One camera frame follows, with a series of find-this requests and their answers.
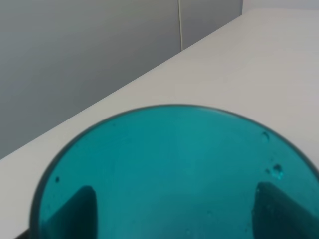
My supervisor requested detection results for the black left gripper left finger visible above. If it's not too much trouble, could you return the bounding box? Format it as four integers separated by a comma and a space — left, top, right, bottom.
14, 185, 98, 239

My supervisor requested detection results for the teal transparent plastic cup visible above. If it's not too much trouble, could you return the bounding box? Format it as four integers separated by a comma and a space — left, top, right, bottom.
29, 105, 319, 239

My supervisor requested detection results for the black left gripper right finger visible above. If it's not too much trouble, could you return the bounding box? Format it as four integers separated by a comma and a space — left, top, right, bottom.
252, 182, 319, 239

